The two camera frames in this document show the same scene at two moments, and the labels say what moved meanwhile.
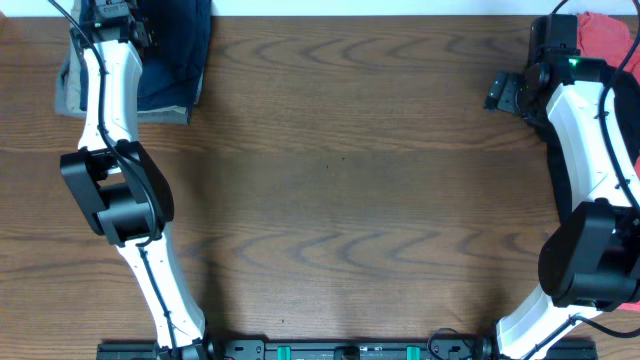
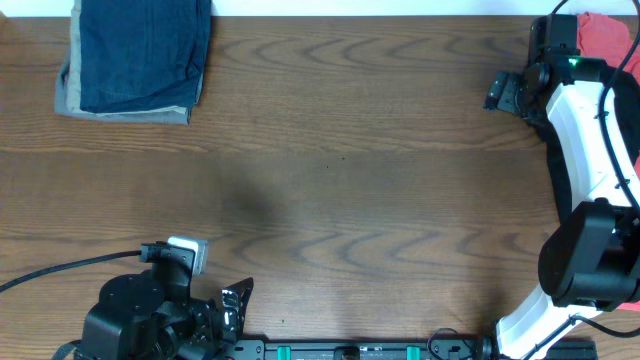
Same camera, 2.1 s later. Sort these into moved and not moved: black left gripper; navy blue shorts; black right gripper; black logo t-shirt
Moved: black left gripper
Not moved: navy blue shorts; black right gripper; black logo t-shirt
